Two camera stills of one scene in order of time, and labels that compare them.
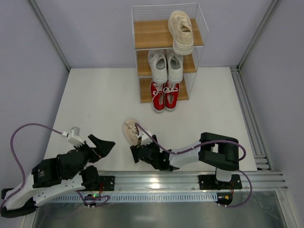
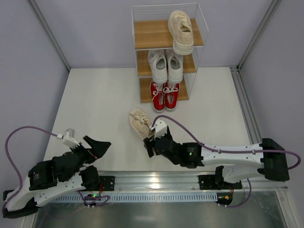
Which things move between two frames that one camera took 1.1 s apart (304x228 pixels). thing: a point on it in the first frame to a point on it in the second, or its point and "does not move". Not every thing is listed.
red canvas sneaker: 171,91 does not move
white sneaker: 157,61 does not move
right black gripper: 134,153 to 149,146
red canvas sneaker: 157,91 does not move
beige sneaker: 180,26 does not move
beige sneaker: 130,131 to 140,120
